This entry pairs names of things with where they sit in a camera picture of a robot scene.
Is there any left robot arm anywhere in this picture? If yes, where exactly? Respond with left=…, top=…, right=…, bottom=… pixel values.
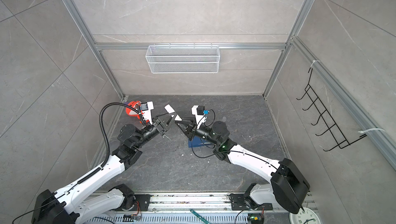
left=30, top=102, right=179, bottom=224

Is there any red plush toy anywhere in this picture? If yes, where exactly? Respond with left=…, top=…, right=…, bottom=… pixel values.
left=125, top=100, right=143, bottom=119

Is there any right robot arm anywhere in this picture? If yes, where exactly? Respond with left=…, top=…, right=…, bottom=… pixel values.
left=175, top=115, right=310, bottom=214

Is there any white analog clock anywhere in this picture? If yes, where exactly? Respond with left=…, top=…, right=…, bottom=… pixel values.
left=289, top=207, right=321, bottom=224

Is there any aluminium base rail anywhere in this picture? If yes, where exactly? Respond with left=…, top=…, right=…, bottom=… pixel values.
left=83, top=192, right=316, bottom=224

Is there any white glue stick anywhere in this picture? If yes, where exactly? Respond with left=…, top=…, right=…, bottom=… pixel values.
left=165, top=104, right=182, bottom=121

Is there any black wire hook rack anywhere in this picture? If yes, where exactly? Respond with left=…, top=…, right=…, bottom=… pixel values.
left=296, top=68, right=367, bottom=152

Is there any white wire basket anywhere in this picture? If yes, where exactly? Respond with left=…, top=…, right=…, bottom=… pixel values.
left=145, top=45, right=221, bottom=74

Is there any blue envelope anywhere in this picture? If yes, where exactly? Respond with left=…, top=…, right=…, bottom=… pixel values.
left=188, top=137, right=214, bottom=148

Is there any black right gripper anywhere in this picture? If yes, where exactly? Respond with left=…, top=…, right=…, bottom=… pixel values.
left=177, top=117, right=222, bottom=148

